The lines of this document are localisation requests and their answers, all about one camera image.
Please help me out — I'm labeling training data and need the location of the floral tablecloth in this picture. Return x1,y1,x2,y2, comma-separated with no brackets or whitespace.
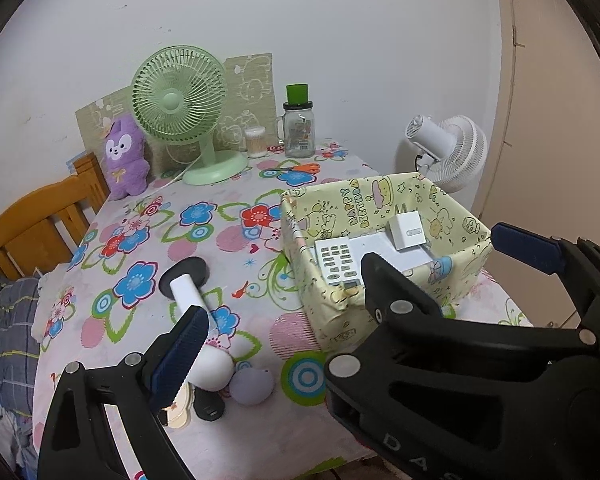
32,141,535,467

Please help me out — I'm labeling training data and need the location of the wooden chair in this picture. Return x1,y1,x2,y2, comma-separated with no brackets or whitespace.
0,152,112,281

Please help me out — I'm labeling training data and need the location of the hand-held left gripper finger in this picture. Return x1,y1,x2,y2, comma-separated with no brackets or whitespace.
37,305,210,480

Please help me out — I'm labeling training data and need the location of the yellow cartoon print box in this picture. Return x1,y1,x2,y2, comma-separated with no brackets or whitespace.
279,172,494,352

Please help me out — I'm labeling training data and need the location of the green desk fan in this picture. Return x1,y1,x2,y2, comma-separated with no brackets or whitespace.
131,45,250,187

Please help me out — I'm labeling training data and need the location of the white cylindrical device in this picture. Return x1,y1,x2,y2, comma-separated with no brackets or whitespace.
169,272,234,392

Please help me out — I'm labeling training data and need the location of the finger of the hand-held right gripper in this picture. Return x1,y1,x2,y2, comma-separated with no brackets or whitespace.
324,253,600,480
491,222,600,331

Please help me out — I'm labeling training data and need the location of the beige round bear-eared case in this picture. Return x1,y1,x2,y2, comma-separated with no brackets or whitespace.
159,390,195,430

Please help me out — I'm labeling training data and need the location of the black round disc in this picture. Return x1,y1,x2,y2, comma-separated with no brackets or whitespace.
159,257,211,303

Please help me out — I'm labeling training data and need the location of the white standing fan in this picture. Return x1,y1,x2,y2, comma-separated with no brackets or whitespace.
392,113,489,194

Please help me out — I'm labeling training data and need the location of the beige patterned cardboard sheet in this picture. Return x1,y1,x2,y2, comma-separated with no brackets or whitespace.
75,52,274,177

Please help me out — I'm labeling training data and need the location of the small black clip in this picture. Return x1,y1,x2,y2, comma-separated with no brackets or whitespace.
194,389,227,422

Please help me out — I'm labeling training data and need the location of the lavender round toy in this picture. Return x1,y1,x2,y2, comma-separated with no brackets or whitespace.
228,366,274,407

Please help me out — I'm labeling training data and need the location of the cotton swab container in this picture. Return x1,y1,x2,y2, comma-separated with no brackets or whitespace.
243,125,269,160

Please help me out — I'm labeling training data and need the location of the white power adapter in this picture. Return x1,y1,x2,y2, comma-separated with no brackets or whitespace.
388,213,427,252

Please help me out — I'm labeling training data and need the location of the purple plush toy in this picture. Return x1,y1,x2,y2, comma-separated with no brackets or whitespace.
101,113,153,200

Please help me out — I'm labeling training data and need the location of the grey plaid bedding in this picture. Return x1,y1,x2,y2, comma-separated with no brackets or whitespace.
0,262,43,466

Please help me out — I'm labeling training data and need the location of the glass jar with green cap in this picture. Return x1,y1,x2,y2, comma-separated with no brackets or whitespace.
275,83,316,159

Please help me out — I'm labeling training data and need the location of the white fan cable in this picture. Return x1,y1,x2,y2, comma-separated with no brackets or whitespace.
142,156,203,198

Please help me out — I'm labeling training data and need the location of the white keypad device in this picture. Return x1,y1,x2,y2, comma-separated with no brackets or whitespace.
314,236,365,290

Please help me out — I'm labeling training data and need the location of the beige wooden door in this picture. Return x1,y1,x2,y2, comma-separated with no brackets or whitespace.
472,0,600,331

